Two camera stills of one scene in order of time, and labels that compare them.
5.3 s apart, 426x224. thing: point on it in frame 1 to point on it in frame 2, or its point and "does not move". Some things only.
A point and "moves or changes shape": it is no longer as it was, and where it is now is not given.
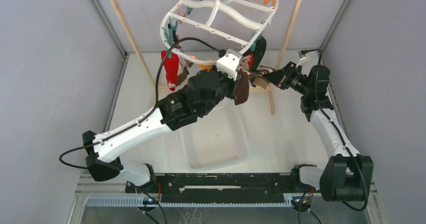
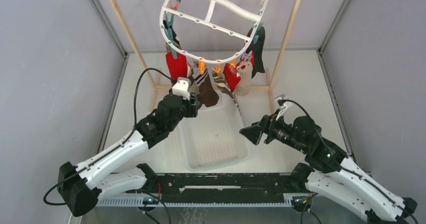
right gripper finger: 277,78 to 253,132
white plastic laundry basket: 219,138 does not move
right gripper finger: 278,76 to 250,131
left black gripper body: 225,88 to 189,106
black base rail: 221,188 does not move
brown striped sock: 242,86 moves or changes shape
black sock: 257,49 moves or changes shape
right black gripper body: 295,80 to 274,126
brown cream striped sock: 256,75 moves or changes shape
